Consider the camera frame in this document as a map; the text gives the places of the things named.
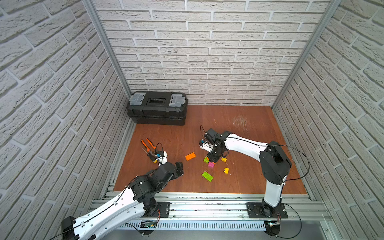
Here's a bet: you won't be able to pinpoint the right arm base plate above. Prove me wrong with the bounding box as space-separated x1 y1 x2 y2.
246 202 288 219

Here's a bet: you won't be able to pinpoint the orange lego brick left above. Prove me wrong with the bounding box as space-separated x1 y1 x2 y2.
185 153 196 161

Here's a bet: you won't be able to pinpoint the black plastic toolbox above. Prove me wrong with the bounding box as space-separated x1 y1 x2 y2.
127 91 188 126

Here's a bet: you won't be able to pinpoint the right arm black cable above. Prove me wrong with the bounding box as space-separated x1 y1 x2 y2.
278 144 311 182

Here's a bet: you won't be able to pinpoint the orange handled pliers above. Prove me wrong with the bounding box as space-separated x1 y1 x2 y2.
141 138 157 156

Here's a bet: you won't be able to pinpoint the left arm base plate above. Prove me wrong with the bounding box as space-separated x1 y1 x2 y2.
142 202 171 218

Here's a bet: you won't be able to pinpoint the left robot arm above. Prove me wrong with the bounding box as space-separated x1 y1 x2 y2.
60 162 184 240

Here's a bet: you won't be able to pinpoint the aluminium rail frame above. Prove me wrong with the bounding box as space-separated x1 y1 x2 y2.
77 191 340 240

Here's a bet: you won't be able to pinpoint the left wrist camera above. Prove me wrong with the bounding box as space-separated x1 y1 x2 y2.
151 151 168 166

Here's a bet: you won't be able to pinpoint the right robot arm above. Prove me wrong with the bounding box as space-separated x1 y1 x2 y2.
199 129 292 218

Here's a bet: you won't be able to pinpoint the long green lego brick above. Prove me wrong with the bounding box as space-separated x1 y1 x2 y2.
202 171 214 182

